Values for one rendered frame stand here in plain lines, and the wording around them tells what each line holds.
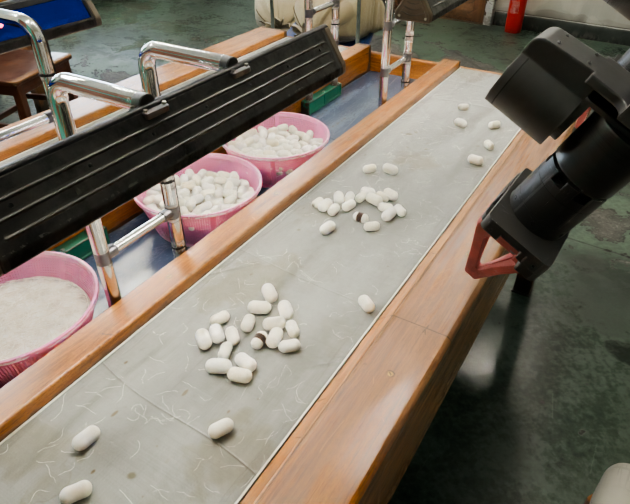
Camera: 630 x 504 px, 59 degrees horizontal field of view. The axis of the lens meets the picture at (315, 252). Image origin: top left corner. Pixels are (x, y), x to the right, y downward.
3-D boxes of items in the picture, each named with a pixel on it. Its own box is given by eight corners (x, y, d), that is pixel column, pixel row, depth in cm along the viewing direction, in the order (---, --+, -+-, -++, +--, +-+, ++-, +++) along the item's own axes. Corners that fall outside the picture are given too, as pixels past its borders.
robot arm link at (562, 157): (670, 158, 38) (681, 129, 42) (590, 94, 39) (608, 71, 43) (594, 219, 43) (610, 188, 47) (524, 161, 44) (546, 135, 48)
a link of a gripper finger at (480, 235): (434, 262, 55) (493, 204, 48) (462, 228, 60) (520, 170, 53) (487, 310, 54) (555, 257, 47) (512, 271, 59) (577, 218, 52)
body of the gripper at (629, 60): (594, 83, 75) (638, 37, 70) (609, 63, 82) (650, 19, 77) (633, 113, 75) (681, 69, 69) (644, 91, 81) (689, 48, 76)
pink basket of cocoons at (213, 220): (277, 194, 131) (275, 158, 125) (245, 263, 109) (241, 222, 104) (168, 184, 134) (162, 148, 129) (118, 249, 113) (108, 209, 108)
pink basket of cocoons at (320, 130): (348, 160, 145) (349, 125, 139) (291, 206, 126) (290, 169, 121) (264, 137, 156) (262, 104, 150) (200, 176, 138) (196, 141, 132)
